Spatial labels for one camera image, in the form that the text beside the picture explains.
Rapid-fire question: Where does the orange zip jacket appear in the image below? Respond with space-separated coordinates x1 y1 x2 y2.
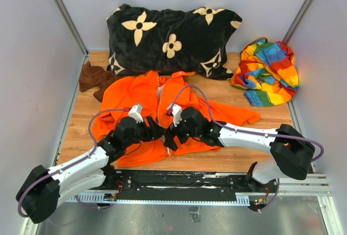
92 71 261 168

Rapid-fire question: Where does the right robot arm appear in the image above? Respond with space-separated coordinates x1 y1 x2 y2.
164 105 315 192

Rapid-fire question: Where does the white slotted cable duct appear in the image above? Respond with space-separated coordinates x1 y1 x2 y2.
67 192 250 206

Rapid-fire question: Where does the rainbow striped cloth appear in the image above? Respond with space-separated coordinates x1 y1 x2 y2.
231 37 299 107

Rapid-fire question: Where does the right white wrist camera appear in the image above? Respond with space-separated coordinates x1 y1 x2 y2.
166 103 182 127

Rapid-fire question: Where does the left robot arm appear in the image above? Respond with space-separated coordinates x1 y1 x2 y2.
16 116 165 224

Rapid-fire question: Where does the brown cloth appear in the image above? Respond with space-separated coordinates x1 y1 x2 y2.
79 61 122 102

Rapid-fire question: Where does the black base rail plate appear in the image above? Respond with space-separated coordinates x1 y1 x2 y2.
100 169 253 199

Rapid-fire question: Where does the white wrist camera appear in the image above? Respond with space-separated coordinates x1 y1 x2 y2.
166 103 182 127
123 104 144 124

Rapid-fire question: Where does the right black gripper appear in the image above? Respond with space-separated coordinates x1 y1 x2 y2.
163 117 201 151

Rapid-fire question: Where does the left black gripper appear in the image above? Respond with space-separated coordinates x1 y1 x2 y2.
124 115 164 148

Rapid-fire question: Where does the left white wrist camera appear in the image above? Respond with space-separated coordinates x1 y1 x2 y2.
123 104 144 124

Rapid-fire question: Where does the black floral pillow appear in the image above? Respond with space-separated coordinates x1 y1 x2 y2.
106 4 242 80

